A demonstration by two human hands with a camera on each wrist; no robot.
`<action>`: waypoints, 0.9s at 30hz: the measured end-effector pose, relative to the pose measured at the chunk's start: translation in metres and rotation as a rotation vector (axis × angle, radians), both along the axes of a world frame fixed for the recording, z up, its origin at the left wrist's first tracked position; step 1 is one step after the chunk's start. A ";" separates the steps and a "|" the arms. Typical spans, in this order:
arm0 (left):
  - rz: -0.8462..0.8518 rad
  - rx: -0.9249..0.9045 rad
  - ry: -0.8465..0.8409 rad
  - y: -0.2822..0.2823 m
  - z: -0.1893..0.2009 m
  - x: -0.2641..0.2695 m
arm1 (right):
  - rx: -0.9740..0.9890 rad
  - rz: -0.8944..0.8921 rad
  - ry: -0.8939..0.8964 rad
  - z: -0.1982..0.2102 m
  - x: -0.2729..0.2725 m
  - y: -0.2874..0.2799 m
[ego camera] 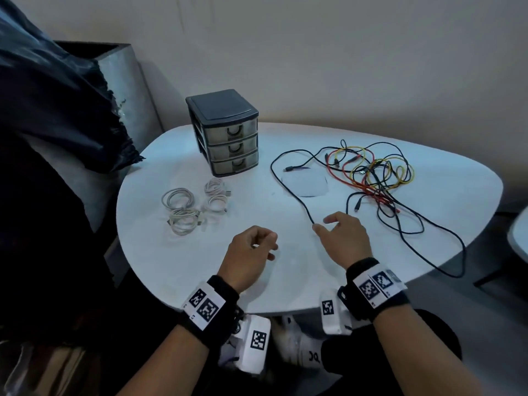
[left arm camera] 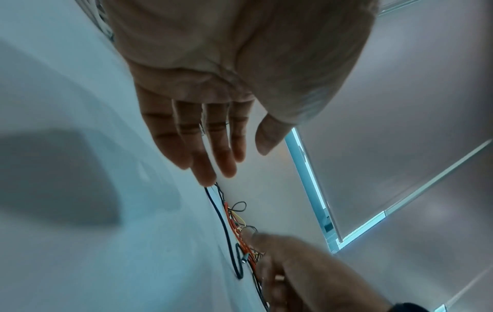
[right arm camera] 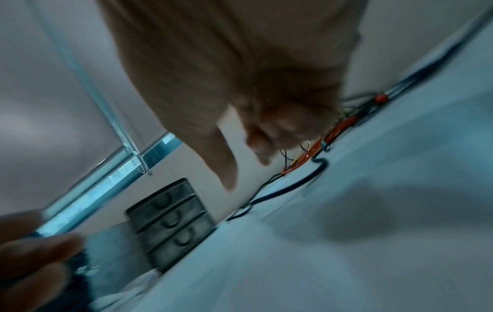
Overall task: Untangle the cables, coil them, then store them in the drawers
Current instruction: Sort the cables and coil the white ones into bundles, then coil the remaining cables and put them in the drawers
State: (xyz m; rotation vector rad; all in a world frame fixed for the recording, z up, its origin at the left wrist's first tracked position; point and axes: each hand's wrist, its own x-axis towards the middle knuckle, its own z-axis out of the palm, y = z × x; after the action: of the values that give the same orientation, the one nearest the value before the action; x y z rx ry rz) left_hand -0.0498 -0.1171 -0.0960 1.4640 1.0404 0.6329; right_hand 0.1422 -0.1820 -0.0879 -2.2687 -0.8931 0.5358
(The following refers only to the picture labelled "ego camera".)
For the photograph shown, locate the person's left hand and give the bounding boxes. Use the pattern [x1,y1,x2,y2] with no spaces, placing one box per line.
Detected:
[217,226,279,293]

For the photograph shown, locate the person's right hand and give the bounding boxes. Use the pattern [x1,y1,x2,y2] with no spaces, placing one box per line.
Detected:
[312,211,374,270]

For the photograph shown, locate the long black cable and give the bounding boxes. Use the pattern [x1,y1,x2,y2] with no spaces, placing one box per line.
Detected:
[271,149,344,227]

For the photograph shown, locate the person's left forearm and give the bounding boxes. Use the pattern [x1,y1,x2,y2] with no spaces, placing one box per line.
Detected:
[117,321,221,396]

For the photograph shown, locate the person's right forearm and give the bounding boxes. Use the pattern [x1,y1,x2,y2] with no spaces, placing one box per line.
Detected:
[370,304,496,396]

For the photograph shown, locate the clear plastic bag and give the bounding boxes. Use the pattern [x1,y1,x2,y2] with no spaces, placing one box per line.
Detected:
[282,170,330,198]

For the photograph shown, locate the black left wristband with markers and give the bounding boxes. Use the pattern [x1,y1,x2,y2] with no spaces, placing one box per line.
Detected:
[177,275,241,349]

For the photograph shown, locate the black wristband with markers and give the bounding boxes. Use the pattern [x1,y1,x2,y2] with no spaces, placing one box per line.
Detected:
[177,275,241,349]
[337,257,411,323]

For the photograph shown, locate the black right wristband with markers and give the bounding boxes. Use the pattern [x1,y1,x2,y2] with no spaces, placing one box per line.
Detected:
[337,257,411,323]

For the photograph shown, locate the white shoe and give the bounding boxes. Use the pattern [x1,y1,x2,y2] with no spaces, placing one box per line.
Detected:
[273,315,327,368]

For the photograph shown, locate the translucent grey drawer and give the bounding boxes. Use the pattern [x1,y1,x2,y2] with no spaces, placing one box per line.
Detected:
[207,135,259,160]
[210,151,260,176]
[205,120,259,142]

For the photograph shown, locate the person's black trousers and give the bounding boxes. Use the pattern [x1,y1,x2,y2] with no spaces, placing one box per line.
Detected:
[321,308,463,382]

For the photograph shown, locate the grey three-drawer storage unit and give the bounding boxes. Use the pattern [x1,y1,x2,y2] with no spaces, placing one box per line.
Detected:
[185,89,260,178]

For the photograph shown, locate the black table leg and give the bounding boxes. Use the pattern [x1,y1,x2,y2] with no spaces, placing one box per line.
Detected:
[474,260,513,288]

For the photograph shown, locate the white side table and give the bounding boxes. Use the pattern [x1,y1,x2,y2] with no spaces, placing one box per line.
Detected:
[507,206,528,263]

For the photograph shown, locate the black fabric bundle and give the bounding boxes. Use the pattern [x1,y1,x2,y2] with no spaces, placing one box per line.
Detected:
[0,132,124,396]

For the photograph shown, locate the grey metal bin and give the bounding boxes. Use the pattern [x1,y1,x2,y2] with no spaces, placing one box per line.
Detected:
[25,40,165,234]

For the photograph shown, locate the black plastic bag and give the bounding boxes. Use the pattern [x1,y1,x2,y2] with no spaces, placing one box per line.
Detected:
[0,0,146,174]

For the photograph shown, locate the red cable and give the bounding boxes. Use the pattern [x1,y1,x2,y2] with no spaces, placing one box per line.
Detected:
[327,139,402,214]

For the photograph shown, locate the orange cable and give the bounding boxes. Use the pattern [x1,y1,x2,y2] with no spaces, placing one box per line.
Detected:
[353,152,397,204]

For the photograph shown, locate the coiled white cable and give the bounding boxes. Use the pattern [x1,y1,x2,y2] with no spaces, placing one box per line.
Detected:
[204,179,232,199]
[160,187,195,213]
[167,208,204,236]
[204,195,230,215]

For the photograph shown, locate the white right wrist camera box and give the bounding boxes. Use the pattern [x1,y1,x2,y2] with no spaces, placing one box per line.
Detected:
[320,289,354,336]

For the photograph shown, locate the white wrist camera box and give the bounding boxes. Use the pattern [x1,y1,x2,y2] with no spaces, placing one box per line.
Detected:
[320,289,354,336]
[218,314,272,374]

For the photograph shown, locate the tangled black cable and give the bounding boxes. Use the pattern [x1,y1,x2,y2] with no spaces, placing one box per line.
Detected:
[344,139,468,279]

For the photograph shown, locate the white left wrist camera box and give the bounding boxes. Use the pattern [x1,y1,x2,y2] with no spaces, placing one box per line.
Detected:
[218,314,272,374]

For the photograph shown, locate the yellow cable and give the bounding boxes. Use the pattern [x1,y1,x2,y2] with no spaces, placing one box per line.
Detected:
[342,147,415,189]

